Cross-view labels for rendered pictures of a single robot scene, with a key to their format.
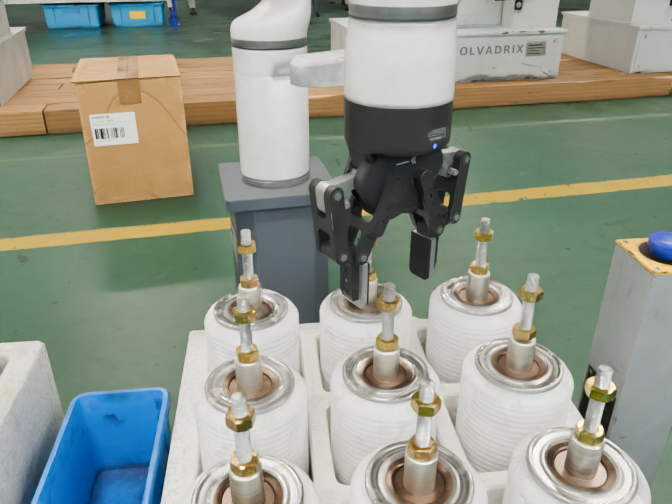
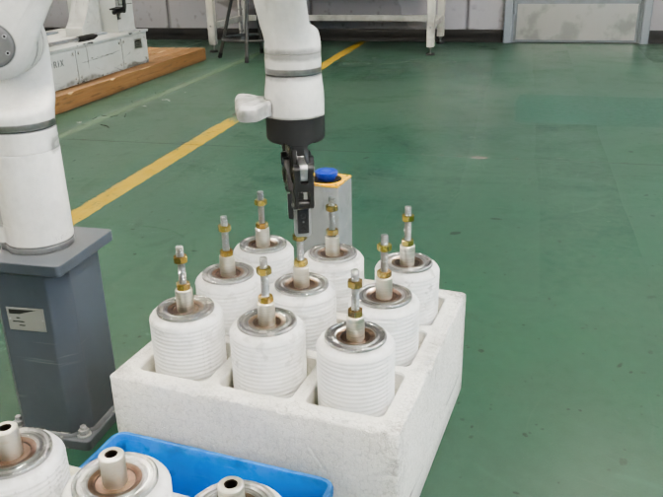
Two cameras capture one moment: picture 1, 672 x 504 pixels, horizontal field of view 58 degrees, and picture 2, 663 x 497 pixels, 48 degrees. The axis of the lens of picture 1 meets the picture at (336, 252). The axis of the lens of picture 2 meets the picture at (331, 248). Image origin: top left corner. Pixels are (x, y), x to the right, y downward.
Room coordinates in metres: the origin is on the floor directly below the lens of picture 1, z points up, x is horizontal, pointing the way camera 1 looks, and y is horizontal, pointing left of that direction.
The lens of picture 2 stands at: (-0.05, 0.77, 0.69)
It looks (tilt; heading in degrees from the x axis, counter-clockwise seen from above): 22 degrees down; 298
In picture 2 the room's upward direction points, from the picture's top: 1 degrees counter-clockwise
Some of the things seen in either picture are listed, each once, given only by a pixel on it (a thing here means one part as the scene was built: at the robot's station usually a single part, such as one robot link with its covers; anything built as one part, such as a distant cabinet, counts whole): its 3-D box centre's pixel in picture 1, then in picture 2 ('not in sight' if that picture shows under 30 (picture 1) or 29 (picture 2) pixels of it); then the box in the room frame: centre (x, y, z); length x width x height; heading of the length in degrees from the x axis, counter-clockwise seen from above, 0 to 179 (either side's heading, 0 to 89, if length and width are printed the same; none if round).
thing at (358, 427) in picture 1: (381, 451); (303, 341); (0.42, -0.04, 0.16); 0.10 x 0.10 x 0.18
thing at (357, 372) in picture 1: (385, 373); (301, 284); (0.42, -0.04, 0.25); 0.08 x 0.08 x 0.01
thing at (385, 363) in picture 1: (386, 361); (301, 276); (0.42, -0.04, 0.26); 0.02 x 0.02 x 0.03
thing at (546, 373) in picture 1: (518, 365); (332, 253); (0.43, -0.16, 0.25); 0.08 x 0.08 x 0.01
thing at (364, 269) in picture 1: (356, 280); (302, 222); (0.40, -0.02, 0.36); 0.02 x 0.01 x 0.04; 37
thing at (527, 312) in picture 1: (527, 314); (331, 220); (0.43, -0.16, 0.31); 0.01 x 0.01 x 0.08
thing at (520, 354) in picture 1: (520, 353); (332, 246); (0.43, -0.16, 0.26); 0.02 x 0.02 x 0.03
